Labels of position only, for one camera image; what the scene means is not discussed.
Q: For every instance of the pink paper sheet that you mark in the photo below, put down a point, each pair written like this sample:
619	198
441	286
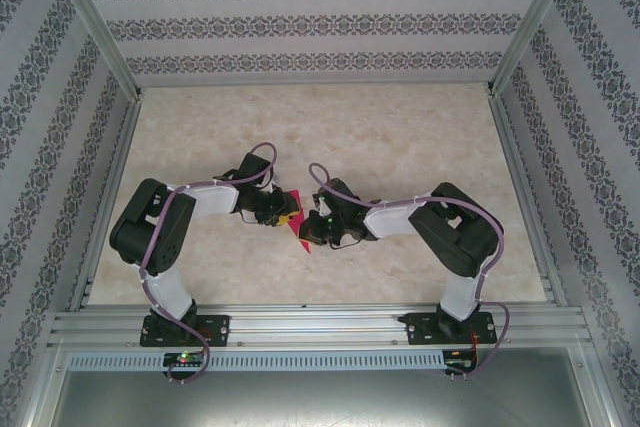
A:
300	237

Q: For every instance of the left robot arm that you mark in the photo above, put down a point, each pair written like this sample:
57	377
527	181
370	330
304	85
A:
150	232

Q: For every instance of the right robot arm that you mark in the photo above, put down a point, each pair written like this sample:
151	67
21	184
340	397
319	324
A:
460	237

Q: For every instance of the grey metal sheet panel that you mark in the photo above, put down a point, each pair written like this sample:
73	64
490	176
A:
320	402

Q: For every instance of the aluminium mounting rail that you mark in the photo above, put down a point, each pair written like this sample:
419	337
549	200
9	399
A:
320	327

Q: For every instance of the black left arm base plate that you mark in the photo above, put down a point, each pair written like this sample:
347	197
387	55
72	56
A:
220	329

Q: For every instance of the aluminium side rail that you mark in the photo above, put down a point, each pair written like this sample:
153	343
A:
525	197
107	197

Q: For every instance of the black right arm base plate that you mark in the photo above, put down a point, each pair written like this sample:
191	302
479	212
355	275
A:
485	329

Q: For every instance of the aluminium frame post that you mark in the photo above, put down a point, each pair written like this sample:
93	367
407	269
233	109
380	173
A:
95	22
530	22

